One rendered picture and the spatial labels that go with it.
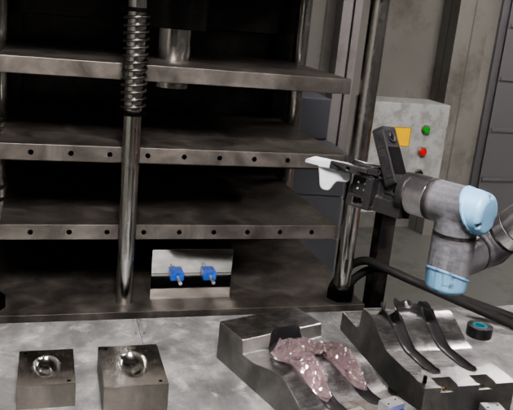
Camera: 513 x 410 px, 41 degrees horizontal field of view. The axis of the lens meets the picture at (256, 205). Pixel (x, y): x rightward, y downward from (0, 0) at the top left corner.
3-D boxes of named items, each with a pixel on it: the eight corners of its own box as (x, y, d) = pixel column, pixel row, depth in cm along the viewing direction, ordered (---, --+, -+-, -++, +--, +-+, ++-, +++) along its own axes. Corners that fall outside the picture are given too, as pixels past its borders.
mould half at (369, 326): (509, 412, 177) (519, 365, 174) (418, 420, 170) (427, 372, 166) (414, 326, 223) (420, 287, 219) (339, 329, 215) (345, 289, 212)
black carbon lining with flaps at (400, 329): (480, 378, 179) (487, 345, 177) (425, 381, 174) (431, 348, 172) (414, 320, 211) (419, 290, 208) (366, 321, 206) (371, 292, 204)
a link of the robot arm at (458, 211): (472, 244, 114) (482, 194, 112) (416, 226, 122) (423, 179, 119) (495, 237, 120) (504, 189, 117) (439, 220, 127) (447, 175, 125)
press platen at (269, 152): (344, 169, 235) (345, 154, 233) (-3, 159, 202) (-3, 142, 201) (277, 129, 302) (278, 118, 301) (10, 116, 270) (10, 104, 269)
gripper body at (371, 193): (340, 202, 132) (393, 219, 124) (350, 158, 131) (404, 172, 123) (364, 202, 138) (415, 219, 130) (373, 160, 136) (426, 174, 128)
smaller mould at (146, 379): (167, 410, 164) (168, 383, 162) (103, 415, 160) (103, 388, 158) (155, 368, 182) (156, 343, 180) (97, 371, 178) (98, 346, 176)
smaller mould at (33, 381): (75, 406, 162) (76, 383, 160) (16, 410, 158) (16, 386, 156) (72, 369, 177) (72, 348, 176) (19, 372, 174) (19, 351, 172)
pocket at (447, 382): (457, 399, 171) (459, 386, 170) (437, 400, 169) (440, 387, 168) (447, 390, 175) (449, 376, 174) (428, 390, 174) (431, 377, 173)
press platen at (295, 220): (335, 238, 241) (336, 225, 240) (-2, 240, 209) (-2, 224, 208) (271, 184, 309) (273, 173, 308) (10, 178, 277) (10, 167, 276)
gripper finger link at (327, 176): (299, 185, 131) (347, 195, 130) (305, 154, 130) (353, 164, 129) (300, 184, 134) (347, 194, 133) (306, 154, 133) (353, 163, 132)
